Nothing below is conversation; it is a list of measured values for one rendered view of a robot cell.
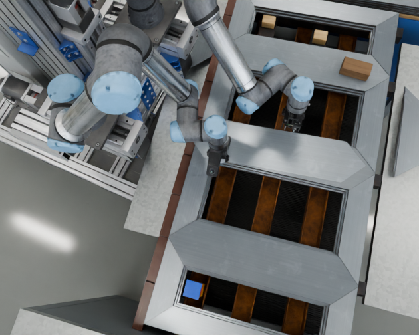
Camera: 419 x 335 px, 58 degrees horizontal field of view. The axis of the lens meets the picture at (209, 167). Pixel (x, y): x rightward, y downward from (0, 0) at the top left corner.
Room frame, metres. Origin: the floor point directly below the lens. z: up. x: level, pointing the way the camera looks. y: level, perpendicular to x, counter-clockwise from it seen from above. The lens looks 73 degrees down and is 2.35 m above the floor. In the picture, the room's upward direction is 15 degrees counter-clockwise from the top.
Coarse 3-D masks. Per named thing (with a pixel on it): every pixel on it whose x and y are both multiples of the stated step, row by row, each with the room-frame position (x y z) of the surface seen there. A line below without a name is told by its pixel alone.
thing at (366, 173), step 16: (288, 16) 1.08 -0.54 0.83; (304, 16) 1.05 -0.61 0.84; (368, 32) 0.90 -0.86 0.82; (368, 48) 0.82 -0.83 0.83; (352, 144) 0.40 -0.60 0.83; (208, 176) 0.42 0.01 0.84; (272, 176) 0.36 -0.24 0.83; (288, 176) 0.34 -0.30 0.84; (304, 176) 0.32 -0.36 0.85; (352, 176) 0.27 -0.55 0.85; (368, 176) 0.25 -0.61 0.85; (336, 192) 0.23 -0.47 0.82; (336, 240) 0.04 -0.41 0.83; (208, 272) 0.05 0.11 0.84; (176, 304) -0.04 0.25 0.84; (320, 304) -0.17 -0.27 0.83; (224, 320) -0.13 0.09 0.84; (240, 320) -0.15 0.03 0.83
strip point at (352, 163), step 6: (348, 144) 0.40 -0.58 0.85; (348, 150) 0.38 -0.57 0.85; (348, 156) 0.35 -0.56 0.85; (354, 156) 0.34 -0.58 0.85; (348, 162) 0.33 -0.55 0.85; (354, 162) 0.32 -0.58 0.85; (360, 162) 0.31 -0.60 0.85; (348, 168) 0.30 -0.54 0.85; (354, 168) 0.30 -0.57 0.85; (360, 168) 0.29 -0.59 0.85; (342, 174) 0.29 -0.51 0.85; (348, 174) 0.28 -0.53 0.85; (342, 180) 0.26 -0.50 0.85
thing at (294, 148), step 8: (288, 136) 0.50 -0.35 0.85; (296, 136) 0.49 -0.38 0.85; (304, 136) 0.48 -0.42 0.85; (288, 144) 0.47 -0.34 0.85; (296, 144) 0.46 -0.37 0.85; (304, 144) 0.45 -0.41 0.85; (288, 152) 0.43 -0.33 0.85; (296, 152) 0.42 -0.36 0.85; (288, 160) 0.40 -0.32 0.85; (296, 160) 0.39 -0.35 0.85; (288, 168) 0.37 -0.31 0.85; (296, 168) 0.36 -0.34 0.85
